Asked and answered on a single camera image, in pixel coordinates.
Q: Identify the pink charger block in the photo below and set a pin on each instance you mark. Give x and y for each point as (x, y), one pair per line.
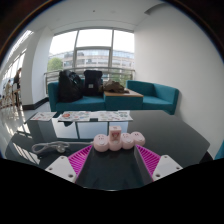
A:
(115, 133)

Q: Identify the metal window railing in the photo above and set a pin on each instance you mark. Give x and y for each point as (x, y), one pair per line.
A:
(113, 69)

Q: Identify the pink power strip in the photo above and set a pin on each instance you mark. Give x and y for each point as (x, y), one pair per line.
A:
(100, 143)

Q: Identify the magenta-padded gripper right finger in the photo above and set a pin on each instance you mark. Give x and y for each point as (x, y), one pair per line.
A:
(165, 166)

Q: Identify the shiny black bag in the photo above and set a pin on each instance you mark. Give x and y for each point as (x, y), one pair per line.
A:
(69, 86)

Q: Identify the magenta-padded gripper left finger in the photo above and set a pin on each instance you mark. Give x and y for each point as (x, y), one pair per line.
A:
(63, 166)

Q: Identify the wooden sofa table top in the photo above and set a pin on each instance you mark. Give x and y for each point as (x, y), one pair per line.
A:
(133, 93)

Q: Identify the person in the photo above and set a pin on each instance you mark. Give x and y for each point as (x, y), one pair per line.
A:
(17, 81)
(8, 88)

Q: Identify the teal sofa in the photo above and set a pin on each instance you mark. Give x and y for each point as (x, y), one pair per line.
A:
(156, 96)

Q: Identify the brown jacket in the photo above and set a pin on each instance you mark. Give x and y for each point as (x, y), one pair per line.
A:
(113, 86)

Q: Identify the black backpack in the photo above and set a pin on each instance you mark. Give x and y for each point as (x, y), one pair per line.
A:
(92, 83)

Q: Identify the teal chair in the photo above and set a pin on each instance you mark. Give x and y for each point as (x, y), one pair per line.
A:
(220, 151)

